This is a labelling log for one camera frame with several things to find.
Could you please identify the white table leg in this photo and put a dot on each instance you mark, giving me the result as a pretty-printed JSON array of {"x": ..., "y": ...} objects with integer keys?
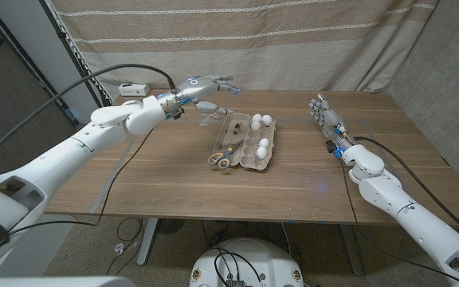
[
  {"x": 353, "y": 251},
  {"x": 147, "y": 239}
]

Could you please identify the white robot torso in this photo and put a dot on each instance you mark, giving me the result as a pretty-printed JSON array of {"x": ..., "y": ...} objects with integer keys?
[{"x": 54, "y": 282}]

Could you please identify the black ribbed round object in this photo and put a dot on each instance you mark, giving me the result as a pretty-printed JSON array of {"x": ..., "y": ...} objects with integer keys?
[{"x": 171, "y": 225}]

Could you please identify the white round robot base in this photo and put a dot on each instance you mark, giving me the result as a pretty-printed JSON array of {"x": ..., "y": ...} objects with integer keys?
[{"x": 269, "y": 263}]

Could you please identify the small white plug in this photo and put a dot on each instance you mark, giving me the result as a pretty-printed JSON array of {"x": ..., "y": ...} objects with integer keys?
[{"x": 119, "y": 249}]

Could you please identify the white power strip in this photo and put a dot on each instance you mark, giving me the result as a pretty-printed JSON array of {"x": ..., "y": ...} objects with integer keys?
[{"x": 134, "y": 89}]

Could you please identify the grey cardboard egg carton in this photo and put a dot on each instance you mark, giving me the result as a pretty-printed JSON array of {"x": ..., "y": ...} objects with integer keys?
[{"x": 223, "y": 135}]

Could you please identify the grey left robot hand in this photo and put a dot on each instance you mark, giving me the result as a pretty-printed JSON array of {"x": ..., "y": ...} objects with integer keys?
[{"x": 197, "y": 87}]

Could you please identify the beige striped curtain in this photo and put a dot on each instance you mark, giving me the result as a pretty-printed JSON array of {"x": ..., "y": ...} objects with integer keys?
[{"x": 273, "y": 48}]

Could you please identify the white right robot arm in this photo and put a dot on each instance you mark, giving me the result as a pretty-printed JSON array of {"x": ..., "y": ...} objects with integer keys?
[{"x": 413, "y": 215}]

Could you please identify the black slanted frame post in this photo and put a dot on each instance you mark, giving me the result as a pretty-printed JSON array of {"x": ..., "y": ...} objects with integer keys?
[{"x": 68, "y": 48}]

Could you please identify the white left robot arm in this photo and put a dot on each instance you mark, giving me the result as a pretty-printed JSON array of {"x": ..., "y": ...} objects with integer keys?
[{"x": 54, "y": 163}]

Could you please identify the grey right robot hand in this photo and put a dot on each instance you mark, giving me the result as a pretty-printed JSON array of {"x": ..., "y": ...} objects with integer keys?
[{"x": 331, "y": 119}]

